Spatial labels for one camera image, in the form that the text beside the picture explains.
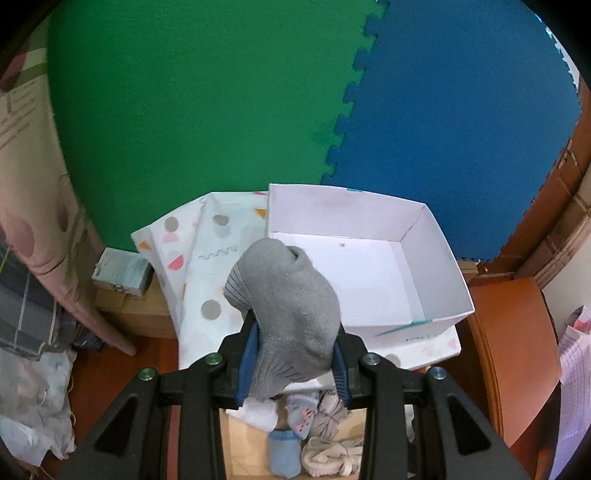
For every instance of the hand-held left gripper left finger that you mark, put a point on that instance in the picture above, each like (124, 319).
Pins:
(247, 364)

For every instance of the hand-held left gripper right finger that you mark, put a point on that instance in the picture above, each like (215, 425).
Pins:
(340, 374)

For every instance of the light wooden drawer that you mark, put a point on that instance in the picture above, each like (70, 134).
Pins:
(244, 452)

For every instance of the white cardboard box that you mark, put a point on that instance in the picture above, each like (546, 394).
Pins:
(369, 267)

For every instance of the beige sock bundle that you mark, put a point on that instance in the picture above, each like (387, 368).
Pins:
(330, 413)

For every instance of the white sock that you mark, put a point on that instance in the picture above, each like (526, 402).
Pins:
(261, 413)

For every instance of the grey patterned sock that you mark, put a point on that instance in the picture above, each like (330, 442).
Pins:
(300, 415)

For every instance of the cream sock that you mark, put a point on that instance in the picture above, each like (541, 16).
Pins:
(330, 459)

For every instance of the white dotted cloth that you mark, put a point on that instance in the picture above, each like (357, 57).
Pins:
(207, 277)

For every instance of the blue sock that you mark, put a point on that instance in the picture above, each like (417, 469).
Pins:
(284, 454)

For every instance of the brown cardboard box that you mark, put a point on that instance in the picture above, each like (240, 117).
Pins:
(138, 314)

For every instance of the small grey-green carton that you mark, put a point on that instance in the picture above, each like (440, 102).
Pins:
(120, 272)

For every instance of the white floral cloth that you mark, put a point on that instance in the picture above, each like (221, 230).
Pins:
(27, 397)

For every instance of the grey plaid cloth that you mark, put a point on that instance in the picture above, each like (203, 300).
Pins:
(23, 304)

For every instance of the pink checked cloth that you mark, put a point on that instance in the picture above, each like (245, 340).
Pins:
(575, 378)

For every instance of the green foam mat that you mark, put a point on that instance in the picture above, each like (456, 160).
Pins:
(207, 92)

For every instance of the pink patterned cloth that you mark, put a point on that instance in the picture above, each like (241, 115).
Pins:
(27, 184)

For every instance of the blue foam mat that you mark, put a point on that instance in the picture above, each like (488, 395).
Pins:
(461, 115)

